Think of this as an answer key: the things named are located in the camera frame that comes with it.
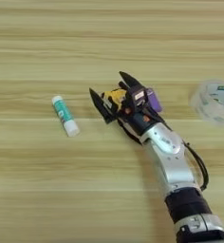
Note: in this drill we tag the teal white glue stick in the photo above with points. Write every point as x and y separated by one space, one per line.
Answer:
65 115

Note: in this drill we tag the clear adhesive tape roll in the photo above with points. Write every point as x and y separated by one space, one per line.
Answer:
213 102

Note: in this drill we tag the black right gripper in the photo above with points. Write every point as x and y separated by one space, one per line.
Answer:
139 121

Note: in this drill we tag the purple eraser block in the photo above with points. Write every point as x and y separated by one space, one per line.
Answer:
154 100

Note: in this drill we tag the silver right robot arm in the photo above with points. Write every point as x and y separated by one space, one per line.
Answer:
174 161

